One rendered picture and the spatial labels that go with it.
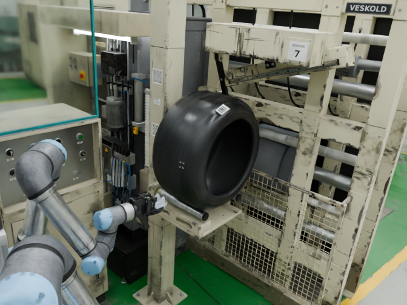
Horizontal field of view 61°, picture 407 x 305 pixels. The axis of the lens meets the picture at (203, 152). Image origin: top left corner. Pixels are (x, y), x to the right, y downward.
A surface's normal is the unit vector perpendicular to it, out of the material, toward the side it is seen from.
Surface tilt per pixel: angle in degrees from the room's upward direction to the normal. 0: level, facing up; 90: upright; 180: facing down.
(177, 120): 48
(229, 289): 0
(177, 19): 90
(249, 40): 90
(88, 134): 90
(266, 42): 90
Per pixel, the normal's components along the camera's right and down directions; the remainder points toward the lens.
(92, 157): 0.75, 0.30
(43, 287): 0.67, -0.72
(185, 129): -0.48, -0.35
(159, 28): -0.65, 0.24
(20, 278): 0.04, -0.91
